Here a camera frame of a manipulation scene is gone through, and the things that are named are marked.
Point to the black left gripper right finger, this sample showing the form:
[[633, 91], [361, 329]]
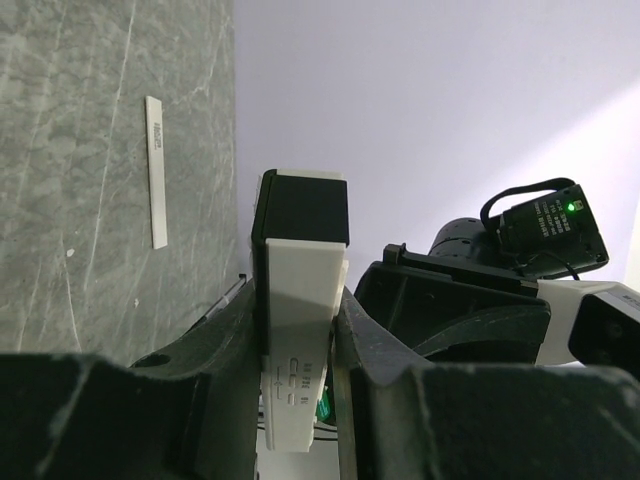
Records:
[[400, 416]]

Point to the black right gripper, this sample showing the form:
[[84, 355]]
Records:
[[460, 302]]

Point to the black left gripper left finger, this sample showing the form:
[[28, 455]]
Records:
[[186, 411]]

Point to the slim white remote control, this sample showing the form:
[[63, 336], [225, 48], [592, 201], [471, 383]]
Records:
[[299, 240]]

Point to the white remote battery cover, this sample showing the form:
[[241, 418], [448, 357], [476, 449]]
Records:
[[156, 171]]

